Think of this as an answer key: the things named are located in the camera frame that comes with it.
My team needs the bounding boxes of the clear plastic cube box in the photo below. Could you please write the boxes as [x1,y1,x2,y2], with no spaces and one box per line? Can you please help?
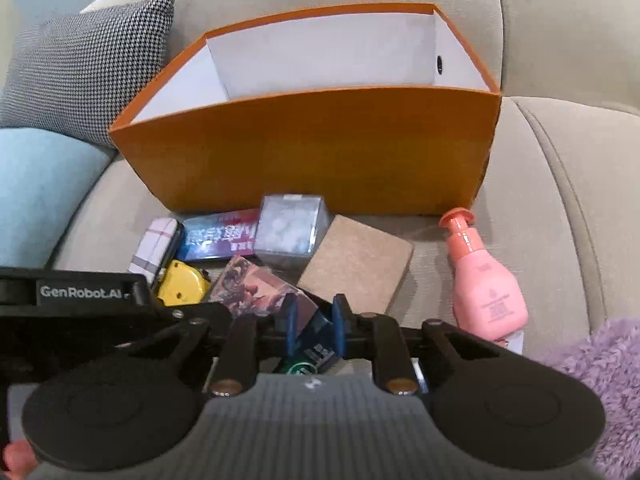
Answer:
[254,194,331,272]

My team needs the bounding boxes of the pink lotion bottle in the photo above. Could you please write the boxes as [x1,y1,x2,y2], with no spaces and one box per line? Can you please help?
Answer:
[438,207,528,341]

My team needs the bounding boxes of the person's left hand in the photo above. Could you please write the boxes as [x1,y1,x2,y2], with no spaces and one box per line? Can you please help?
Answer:
[1,440,38,480]

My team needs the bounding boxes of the brown cardboard box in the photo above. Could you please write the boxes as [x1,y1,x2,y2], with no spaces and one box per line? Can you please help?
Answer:
[297,216,413,314]

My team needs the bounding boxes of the blue red card box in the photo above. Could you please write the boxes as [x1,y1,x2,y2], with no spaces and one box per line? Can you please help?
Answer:
[176,208,260,262]

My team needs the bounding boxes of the yellow tape measure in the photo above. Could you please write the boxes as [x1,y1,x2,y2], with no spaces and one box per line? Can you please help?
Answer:
[157,260,210,307]

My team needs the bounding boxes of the light blue cushion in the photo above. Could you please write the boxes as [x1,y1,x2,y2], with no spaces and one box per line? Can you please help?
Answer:
[1,128,114,269]

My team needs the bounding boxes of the orange cardboard storage box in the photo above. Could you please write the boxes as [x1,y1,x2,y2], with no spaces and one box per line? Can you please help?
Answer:
[110,2,501,214]

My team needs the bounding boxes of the houndstooth black white pillow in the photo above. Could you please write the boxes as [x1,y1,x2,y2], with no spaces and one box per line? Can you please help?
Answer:
[1,0,176,148]

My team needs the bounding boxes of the purple fluffy blanket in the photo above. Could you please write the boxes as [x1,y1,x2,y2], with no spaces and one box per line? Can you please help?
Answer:
[534,318,640,479]

